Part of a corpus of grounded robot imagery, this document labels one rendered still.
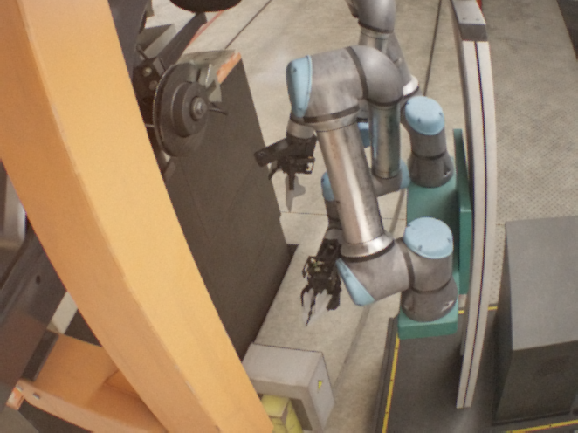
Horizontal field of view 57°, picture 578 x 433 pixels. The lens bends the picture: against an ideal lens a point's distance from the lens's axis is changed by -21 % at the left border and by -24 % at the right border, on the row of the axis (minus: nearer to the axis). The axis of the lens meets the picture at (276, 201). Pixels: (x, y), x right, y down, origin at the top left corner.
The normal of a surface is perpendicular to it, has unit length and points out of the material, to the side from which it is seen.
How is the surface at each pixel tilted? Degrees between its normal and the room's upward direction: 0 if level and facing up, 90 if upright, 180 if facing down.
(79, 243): 90
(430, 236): 7
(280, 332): 0
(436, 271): 90
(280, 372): 0
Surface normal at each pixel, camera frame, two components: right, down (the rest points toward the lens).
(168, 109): 0.93, 0.06
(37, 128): -0.32, 0.65
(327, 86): 0.13, 0.25
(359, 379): -0.21, -0.76
